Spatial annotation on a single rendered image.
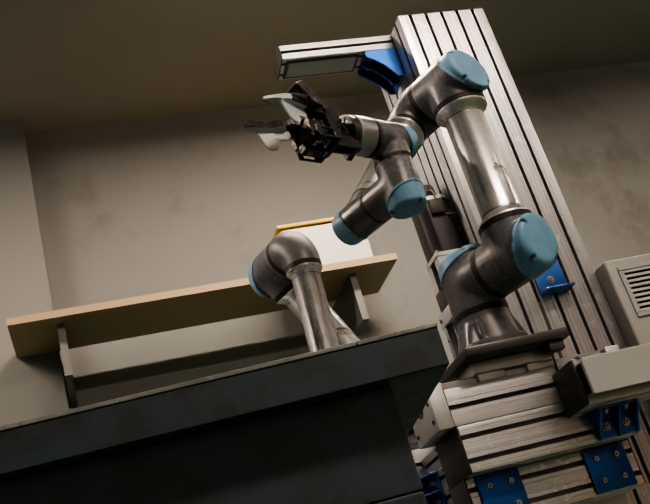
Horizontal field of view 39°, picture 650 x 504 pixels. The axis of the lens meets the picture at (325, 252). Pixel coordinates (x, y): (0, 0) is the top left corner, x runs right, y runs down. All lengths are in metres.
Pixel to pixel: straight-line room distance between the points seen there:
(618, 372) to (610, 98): 3.97
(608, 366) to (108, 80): 3.22
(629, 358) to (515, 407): 0.23
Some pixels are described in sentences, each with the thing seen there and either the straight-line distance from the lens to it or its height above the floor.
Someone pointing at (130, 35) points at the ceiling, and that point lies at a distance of 4.31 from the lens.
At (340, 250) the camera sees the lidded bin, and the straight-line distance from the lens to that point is 4.03.
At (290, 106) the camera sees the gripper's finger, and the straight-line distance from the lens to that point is 1.63.
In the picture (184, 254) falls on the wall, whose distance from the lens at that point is 4.46.
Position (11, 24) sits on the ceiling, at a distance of 4.18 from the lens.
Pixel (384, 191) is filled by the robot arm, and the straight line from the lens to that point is 1.74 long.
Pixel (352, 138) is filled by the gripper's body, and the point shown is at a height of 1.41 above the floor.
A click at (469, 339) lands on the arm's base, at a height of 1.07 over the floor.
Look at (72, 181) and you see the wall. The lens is 4.65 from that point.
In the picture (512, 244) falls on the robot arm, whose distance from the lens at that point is 1.84.
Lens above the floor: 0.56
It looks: 24 degrees up
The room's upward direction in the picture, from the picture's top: 17 degrees counter-clockwise
